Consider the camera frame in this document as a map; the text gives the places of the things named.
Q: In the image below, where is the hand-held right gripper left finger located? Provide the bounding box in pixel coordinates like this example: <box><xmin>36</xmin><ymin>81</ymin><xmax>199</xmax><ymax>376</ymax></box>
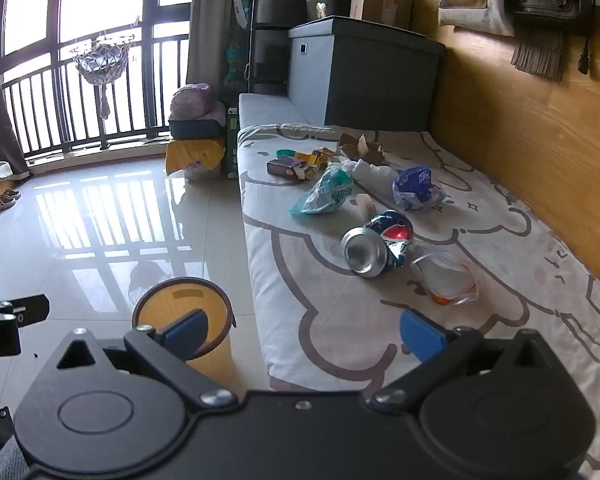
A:
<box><xmin>45</xmin><ymin>310</ymin><xmax>238</xmax><ymax>414</ymax></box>

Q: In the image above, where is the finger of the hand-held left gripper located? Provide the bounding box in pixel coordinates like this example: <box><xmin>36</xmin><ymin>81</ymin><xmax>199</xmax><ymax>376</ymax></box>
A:
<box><xmin>0</xmin><ymin>294</ymin><xmax>51</xmax><ymax>328</ymax></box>

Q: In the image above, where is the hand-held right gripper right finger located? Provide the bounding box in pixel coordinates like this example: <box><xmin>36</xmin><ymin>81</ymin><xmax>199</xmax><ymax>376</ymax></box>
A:
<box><xmin>368</xmin><ymin>310</ymin><xmax>561</xmax><ymax>415</ymax></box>

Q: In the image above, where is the beige bin with brown rim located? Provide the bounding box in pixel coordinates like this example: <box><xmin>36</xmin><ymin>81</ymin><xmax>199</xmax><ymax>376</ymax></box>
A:
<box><xmin>132</xmin><ymin>277</ymin><xmax>237</xmax><ymax>386</ymax></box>

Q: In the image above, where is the clear plastic bag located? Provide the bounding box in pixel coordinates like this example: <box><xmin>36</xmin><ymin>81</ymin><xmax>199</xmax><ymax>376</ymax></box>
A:
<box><xmin>410</xmin><ymin>246</ymin><xmax>479</xmax><ymax>307</ymax></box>

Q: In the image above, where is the clear plastic bottle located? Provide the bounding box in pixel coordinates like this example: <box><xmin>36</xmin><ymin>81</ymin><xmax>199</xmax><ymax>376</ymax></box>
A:
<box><xmin>392</xmin><ymin>166</ymin><xmax>447</xmax><ymax>211</ymax></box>

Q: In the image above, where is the white plastic bag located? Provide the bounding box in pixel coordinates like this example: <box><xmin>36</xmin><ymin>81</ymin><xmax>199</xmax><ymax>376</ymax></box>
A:
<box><xmin>233</xmin><ymin>0</ymin><xmax>254</xmax><ymax>31</ymax></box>
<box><xmin>351</xmin><ymin>159</ymin><xmax>399</xmax><ymax>187</ymax></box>

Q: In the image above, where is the teal plastic bag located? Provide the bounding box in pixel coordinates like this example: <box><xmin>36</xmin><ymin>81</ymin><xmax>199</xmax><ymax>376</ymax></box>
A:
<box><xmin>289</xmin><ymin>162</ymin><xmax>355</xmax><ymax>217</ymax></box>

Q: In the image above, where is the brown small box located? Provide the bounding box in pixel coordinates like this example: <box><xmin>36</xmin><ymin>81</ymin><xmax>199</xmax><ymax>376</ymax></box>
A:
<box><xmin>266</xmin><ymin>157</ymin><xmax>307</xmax><ymax>181</ymax></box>

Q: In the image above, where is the pair of slippers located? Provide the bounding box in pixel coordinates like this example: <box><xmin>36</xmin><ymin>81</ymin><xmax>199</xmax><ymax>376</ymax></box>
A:
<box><xmin>0</xmin><ymin>187</ymin><xmax>22</xmax><ymax>214</ymax></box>

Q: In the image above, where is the person's grey clothing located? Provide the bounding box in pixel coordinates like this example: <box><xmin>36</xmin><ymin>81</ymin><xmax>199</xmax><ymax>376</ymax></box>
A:
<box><xmin>0</xmin><ymin>406</ymin><xmax>33</xmax><ymax>480</ymax></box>

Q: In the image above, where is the yellow cloth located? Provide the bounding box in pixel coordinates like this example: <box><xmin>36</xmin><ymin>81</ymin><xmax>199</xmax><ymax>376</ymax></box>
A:
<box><xmin>164</xmin><ymin>136</ymin><xmax>227</xmax><ymax>175</ymax></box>

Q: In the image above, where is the green carton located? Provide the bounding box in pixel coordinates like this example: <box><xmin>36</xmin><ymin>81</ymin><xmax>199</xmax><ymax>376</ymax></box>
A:
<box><xmin>224</xmin><ymin>106</ymin><xmax>241</xmax><ymax>179</ymax></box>

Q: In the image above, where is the black balcony railing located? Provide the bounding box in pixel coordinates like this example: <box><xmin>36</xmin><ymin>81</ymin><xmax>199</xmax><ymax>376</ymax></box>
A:
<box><xmin>0</xmin><ymin>34</ymin><xmax>191</xmax><ymax>157</ymax></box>

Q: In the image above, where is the dark storage tray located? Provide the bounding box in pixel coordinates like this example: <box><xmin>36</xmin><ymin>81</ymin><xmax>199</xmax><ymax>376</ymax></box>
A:
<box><xmin>168</xmin><ymin>102</ymin><xmax>229</xmax><ymax>141</ymax></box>

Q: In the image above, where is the purple bundle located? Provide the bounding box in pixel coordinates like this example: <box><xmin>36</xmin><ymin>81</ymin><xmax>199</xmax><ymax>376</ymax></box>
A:
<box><xmin>169</xmin><ymin>83</ymin><xmax>214</xmax><ymax>121</ymax></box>

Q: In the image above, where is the grey mattress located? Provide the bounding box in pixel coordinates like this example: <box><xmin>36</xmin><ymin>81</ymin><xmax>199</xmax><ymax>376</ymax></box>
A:
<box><xmin>237</xmin><ymin>92</ymin><xmax>311</xmax><ymax>131</ymax></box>

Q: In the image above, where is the hanging silver plant basket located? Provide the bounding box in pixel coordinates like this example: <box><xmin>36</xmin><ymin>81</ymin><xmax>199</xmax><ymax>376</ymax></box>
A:
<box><xmin>69</xmin><ymin>34</ymin><xmax>136</xmax><ymax>121</ymax></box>

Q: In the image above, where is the grey storage box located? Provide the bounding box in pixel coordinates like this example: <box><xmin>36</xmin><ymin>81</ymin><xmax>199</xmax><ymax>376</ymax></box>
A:
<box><xmin>288</xmin><ymin>16</ymin><xmax>447</xmax><ymax>133</ymax></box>

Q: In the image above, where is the teal hanging ornament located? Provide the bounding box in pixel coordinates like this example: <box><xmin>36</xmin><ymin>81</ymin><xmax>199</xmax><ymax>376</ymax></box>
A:
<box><xmin>223</xmin><ymin>46</ymin><xmax>239</xmax><ymax>86</ymax></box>

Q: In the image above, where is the grey curtain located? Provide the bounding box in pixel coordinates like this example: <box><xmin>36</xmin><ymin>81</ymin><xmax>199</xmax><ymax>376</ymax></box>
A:
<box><xmin>185</xmin><ymin>0</ymin><xmax>224</xmax><ymax>94</ymax></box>

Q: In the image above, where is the brown fringed tassel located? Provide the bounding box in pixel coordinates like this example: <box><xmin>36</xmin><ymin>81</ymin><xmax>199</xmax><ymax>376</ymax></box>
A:
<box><xmin>510</xmin><ymin>24</ymin><xmax>567</xmax><ymax>82</ymax></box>

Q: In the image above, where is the black shelf unit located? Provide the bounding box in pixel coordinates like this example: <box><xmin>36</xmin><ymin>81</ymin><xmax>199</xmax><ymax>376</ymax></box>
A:
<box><xmin>249</xmin><ymin>0</ymin><xmax>315</xmax><ymax>97</ymax></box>

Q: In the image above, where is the black power plug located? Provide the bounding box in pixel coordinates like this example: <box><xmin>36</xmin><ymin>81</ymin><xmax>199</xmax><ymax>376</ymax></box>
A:
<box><xmin>577</xmin><ymin>35</ymin><xmax>594</xmax><ymax>75</ymax></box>

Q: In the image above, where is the white hanging plastic bag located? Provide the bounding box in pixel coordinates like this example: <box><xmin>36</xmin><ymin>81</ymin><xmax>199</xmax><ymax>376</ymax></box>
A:
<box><xmin>233</xmin><ymin>0</ymin><xmax>254</xmax><ymax>31</ymax></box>

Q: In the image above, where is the brown cardboard box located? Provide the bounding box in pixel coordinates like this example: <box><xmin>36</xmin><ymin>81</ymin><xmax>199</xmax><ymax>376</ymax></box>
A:
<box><xmin>350</xmin><ymin>0</ymin><xmax>415</xmax><ymax>30</ymax></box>

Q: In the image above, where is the black lettered bag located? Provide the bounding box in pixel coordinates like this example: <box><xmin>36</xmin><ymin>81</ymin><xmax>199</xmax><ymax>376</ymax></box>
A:
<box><xmin>304</xmin><ymin>0</ymin><xmax>354</xmax><ymax>24</ymax></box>

